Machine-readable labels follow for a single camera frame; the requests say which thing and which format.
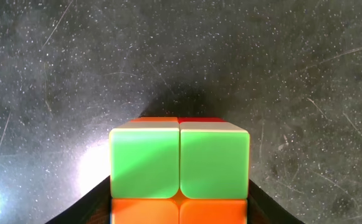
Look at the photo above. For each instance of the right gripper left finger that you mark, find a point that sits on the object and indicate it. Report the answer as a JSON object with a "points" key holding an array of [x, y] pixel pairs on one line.
{"points": [[93, 208]]}

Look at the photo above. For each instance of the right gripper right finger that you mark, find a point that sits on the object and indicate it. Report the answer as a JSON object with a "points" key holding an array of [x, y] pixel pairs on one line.
{"points": [[263, 208]]}

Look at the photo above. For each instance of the many-coloured puzzle cube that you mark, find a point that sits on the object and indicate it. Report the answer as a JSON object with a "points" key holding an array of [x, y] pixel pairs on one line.
{"points": [[180, 165]]}

